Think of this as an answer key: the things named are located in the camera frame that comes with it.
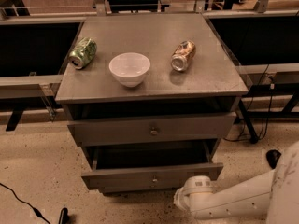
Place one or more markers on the grey drawer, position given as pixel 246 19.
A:
pixel 103 132
pixel 135 167

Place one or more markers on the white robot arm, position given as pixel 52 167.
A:
pixel 274 194

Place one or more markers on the grey wooden drawer cabinet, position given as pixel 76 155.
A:
pixel 209 85

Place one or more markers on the grey top drawer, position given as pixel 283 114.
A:
pixel 103 132

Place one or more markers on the white ceramic bowl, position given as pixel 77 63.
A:
pixel 130 68

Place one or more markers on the crushed orange soda can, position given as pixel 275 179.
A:
pixel 183 55

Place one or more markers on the crushed green soda can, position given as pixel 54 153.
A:
pixel 83 53

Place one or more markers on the black shoe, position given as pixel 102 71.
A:
pixel 272 157

